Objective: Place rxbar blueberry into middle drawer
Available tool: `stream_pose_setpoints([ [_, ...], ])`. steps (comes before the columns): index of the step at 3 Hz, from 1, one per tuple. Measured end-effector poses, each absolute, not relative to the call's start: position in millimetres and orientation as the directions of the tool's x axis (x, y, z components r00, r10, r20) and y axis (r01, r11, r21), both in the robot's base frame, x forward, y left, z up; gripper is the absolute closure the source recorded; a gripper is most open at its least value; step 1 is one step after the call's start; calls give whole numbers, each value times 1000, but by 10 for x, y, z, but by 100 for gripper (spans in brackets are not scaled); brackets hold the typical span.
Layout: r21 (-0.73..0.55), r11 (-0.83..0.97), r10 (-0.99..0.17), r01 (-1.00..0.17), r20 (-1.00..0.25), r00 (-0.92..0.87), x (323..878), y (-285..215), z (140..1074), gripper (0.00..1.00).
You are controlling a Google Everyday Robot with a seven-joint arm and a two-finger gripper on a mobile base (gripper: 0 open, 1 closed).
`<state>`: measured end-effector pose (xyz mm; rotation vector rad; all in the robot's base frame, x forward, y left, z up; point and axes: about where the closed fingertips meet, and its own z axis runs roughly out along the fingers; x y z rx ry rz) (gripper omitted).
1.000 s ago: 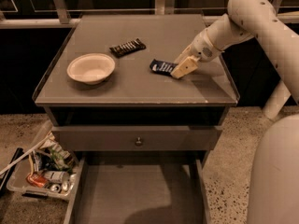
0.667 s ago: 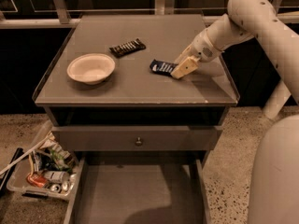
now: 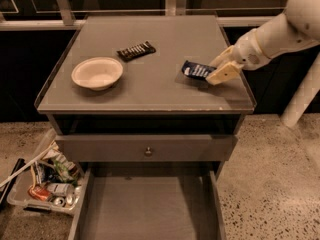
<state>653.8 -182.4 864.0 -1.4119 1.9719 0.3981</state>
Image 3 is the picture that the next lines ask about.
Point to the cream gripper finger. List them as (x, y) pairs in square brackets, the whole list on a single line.
[(224, 72), (224, 57)]

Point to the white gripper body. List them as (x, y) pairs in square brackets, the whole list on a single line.
[(248, 51)]

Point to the blue rxbar blueberry wrapper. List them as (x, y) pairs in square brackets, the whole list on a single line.
[(196, 71)]

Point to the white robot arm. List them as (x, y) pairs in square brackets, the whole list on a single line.
[(296, 28)]

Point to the grey drawer cabinet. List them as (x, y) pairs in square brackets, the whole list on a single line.
[(152, 97)]

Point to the closed grey top drawer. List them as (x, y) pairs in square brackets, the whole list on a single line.
[(130, 148)]

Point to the round metal drawer knob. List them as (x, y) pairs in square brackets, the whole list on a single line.
[(148, 152)]

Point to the open grey middle drawer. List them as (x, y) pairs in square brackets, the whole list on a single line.
[(148, 201)]

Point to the metal window railing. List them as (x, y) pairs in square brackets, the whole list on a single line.
[(70, 14)]

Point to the black snack bar wrapper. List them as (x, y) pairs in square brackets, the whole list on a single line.
[(136, 51)]

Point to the white paper bowl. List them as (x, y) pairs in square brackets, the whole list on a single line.
[(97, 73)]

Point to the green snack bag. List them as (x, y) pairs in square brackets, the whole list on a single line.
[(67, 171)]

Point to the white stick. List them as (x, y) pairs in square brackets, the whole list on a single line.
[(28, 164)]

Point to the clear plastic storage bin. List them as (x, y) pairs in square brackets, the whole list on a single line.
[(42, 173)]

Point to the silver can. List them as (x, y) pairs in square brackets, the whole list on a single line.
[(60, 189)]

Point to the red soda can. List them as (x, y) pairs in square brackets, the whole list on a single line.
[(39, 193)]

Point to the black flat object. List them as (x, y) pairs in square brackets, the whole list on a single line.
[(7, 187)]

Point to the white diagonal post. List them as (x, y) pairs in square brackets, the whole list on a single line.
[(303, 96)]

